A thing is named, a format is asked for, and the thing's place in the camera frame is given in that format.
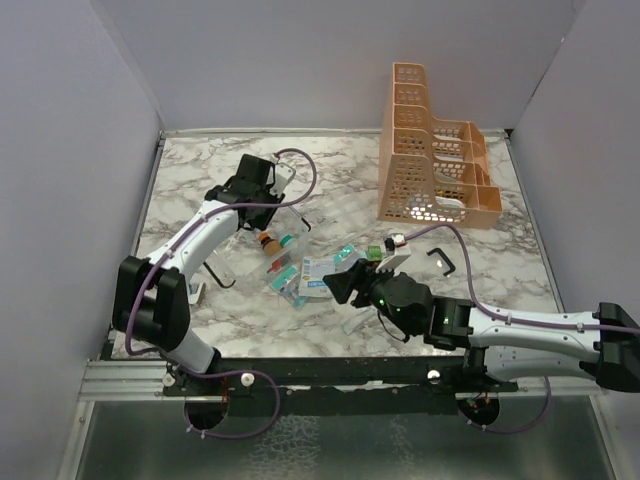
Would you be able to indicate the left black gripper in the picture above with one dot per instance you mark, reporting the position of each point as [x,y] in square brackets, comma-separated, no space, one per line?
[262,222]

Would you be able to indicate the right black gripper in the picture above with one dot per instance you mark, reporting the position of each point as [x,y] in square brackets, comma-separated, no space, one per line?
[360,276]

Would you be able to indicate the silver teal-header packet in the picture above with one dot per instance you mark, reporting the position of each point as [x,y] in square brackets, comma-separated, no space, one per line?
[346,257]

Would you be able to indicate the white blue wipes pack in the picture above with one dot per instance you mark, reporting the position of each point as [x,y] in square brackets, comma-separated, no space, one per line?
[313,271]

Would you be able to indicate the teal bandage packet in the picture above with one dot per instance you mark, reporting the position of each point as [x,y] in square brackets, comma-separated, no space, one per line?
[286,284]

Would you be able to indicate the brown orange-cap medicine bottle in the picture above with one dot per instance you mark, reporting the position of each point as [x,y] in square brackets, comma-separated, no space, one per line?
[270,245]

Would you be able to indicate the clear first aid box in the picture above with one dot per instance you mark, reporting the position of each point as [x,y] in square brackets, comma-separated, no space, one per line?
[252,260]

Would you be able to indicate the white green-label bottle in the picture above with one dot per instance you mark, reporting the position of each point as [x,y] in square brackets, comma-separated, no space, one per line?
[292,242]

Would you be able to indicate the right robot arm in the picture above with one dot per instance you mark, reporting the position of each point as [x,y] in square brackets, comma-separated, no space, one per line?
[501,344]

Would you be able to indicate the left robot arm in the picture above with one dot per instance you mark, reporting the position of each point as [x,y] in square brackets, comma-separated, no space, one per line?
[151,298]

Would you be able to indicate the flat teal strip packet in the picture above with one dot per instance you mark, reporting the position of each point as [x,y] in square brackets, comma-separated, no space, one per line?
[356,321]

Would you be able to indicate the small green box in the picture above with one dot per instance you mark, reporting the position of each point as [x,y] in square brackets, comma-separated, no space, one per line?
[374,253]

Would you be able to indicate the small white clip piece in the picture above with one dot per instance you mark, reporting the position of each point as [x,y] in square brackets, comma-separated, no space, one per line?
[196,292]

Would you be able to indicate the orange plastic file rack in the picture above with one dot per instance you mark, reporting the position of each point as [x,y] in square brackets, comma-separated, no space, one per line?
[431,170]

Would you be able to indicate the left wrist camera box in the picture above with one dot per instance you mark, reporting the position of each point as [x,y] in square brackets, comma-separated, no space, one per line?
[283,176]

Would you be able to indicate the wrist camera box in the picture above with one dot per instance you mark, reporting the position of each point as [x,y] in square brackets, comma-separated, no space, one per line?
[397,251]
[283,176]

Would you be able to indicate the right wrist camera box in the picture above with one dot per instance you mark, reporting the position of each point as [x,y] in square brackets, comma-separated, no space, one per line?
[397,251]

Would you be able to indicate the black box handle right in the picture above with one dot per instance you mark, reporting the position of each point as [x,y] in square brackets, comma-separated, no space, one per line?
[443,261]

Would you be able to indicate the black front frame bar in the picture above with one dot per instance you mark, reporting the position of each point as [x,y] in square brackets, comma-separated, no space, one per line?
[337,386]

